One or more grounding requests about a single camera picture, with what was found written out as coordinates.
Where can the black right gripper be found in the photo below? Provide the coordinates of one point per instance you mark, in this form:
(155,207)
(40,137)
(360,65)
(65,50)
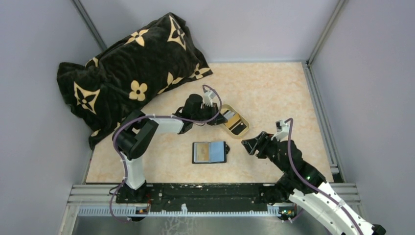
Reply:
(264,145)

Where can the black floral pillow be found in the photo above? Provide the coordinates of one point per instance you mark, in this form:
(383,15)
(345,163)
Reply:
(154,59)

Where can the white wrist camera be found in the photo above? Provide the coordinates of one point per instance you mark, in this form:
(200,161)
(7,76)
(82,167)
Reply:
(208,97)
(282,130)

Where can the aluminium frame rail front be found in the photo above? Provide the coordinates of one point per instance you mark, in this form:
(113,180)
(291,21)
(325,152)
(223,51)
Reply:
(99,199)

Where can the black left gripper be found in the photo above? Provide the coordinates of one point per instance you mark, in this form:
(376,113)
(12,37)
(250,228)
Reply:
(211,116)

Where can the aluminium right side rail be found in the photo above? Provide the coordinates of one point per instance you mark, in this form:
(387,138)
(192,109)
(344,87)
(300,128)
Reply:
(323,121)

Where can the black leather card wallet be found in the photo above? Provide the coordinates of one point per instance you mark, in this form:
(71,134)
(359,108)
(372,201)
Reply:
(218,152)

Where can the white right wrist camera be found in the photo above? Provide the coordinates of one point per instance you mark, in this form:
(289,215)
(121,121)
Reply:
(282,130)

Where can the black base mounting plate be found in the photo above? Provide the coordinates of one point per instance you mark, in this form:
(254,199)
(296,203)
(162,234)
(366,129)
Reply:
(223,199)

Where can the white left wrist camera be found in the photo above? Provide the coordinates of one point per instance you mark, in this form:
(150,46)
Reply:
(208,97)

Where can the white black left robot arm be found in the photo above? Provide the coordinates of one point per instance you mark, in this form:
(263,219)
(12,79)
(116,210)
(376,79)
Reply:
(133,137)

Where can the gold card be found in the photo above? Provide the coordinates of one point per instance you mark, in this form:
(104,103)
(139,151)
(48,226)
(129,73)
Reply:
(232,125)
(201,152)

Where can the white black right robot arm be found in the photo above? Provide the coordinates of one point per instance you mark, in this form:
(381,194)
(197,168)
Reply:
(302,184)

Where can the beige oval card holder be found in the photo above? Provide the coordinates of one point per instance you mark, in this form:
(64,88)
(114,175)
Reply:
(228,107)

